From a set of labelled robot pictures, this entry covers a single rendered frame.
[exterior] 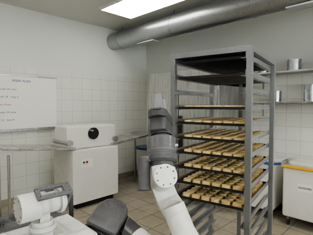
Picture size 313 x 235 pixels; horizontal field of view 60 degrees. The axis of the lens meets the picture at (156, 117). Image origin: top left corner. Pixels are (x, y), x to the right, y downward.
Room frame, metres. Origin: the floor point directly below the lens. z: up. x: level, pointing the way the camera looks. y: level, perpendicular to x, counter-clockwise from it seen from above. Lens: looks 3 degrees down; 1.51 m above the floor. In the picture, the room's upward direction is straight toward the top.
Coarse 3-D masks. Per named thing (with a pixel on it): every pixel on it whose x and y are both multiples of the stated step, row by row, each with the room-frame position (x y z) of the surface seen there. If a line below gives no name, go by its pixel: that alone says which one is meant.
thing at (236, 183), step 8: (192, 176) 1.70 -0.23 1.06; (200, 176) 1.72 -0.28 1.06; (208, 176) 1.74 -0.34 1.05; (216, 176) 1.71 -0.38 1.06; (224, 176) 1.70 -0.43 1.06; (232, 176) 1.73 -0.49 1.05; (256, 176) 1.75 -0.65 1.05; (208, 184) 1.57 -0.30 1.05; (216, 184) 1.53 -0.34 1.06; (224, 184) 1.53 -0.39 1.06; (232, 184) 1.55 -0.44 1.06; (240, 184) 1.53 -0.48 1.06
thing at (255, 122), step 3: (267, 117) 1.87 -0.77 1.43; (252, 120) 1.53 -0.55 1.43; (255, 120) 1.58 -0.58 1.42; (258, 120) 1.64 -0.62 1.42; (261, 120) 1.71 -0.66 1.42; (264, 120) 1.78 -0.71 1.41; (267, 120) 1.86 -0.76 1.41; (252, 123) 1.53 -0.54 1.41; (255, 123) 1.58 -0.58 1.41; (258, 123) 1.64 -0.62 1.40; (261, 123) 1.71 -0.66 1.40
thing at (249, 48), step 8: (248, 48) 1.40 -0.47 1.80; (248, 56) 1.40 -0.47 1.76; (248, 64) 1.40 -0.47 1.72; (248, 72) 1.40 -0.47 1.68; (248, 80) 1.40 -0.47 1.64; (248, 88) 1.40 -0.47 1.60; (248, 96) 1.40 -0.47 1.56; (248, 104) 1.40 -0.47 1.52; (248, 112) 1.40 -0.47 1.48; (248, 120) 1.39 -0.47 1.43; (248, 128) 1.39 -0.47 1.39; (248, 136) 1.39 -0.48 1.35; (248, 144) 1.39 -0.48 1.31; (248, 152) 1.39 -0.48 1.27; (248, 160) 1.39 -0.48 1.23; (248, 168) 1.39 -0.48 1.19; (248, 176) 1.39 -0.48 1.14; (248, 184) 1.39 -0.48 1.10; (248, 192) 1.39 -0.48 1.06; (248, 200) 1.39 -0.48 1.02; (248, 208) 1.39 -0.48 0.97; (248, 216) 1.39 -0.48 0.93; (248, 224) 1.39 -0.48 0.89; (248, 232) 1.39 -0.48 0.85
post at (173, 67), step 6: (174, 54) 1.64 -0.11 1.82; (174, 60) 1.64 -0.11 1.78; (174, 66) 1.64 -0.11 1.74; (174, 72) 1.64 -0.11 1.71; (174, 78) 1.64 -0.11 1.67; (174, 84) 1.64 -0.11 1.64; (174, 90) 1.64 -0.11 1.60; (174, 96) 1.64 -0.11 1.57; (174, 102) 1.64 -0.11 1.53; (174, 108) 1.64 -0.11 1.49; (174, 114) 1.64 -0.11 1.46; (174, 120) 1.64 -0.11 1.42; (174, 126) 1.64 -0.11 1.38; (174, 132) 1.64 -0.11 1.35; (174, 186) 1.64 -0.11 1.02
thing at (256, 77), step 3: (240, 75) 1.42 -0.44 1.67; (243, 75) 1.41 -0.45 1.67; (255, 75) 1.57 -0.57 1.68; (258, 75) 1.62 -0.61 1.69; (255, 78) 1.57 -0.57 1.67; (258, 78) 1.62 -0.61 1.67; (261, 78) 1.69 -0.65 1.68; (264, 78) 1.76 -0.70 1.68; (267, 78) 1.84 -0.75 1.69; (261, 81) 1.76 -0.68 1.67; (264, 81) 1.76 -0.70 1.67; (267, 81) 1.84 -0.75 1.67
